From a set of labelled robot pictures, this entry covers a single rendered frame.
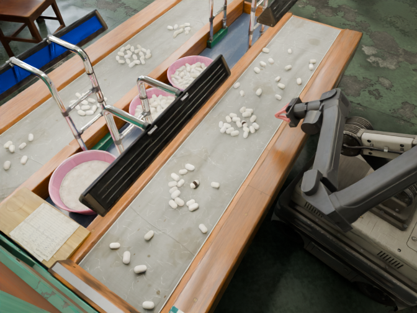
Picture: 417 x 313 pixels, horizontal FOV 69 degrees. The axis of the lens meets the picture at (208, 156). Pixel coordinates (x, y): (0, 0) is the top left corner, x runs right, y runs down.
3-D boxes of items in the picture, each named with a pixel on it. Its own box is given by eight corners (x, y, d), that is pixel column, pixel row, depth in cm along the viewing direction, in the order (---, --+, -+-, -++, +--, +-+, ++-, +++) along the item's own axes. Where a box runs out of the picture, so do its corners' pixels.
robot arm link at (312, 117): (351, 106, 99) (337, 87, 96) (342, 131, 94) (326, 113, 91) (320, 115, 109) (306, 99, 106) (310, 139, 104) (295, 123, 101)
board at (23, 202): (91, 233, 99) (90, 231, 98) (55, 273, 91) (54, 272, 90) (25, 187, 109) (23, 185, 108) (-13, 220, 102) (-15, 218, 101)
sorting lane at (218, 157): (339, 33, 176) (340, 30, 175) (141, 343, 84) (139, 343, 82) (291, 19, 186) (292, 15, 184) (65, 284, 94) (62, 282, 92)
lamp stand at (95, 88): (121, 135, 136) (89, 46, 100) (89, 166, 126) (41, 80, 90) (90, 119, 142) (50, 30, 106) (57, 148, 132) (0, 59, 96)
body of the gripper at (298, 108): (283, 114, 108) (301, 110, 102) (295, 97, 113) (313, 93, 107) (291, 128, 110) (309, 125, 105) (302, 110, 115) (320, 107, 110)
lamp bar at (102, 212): (231, 75, 104) (232, 57, 98) (103, 218, 72) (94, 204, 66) (211, 68, 106) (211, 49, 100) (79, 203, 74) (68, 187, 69)
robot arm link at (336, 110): (341, 214, 74) (316, 189, 71) (321, 217, 79) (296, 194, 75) (355, 104, 99) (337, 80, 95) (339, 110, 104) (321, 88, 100)
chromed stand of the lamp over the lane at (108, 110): (195, 174, 123) (190, 89, 87) (166, 212, 113) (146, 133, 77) (158, 154, 129) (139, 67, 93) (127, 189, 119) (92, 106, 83)
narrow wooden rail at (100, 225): (289, 29, 191) (293, 12, 182) (72, 289, 99) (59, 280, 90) (281, 27, 193) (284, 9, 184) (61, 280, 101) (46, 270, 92)
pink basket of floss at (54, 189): (128, 159, 128) (122, 145, 120) (130, 216, 112) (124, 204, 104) (62, 169, 125) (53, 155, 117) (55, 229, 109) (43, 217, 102)
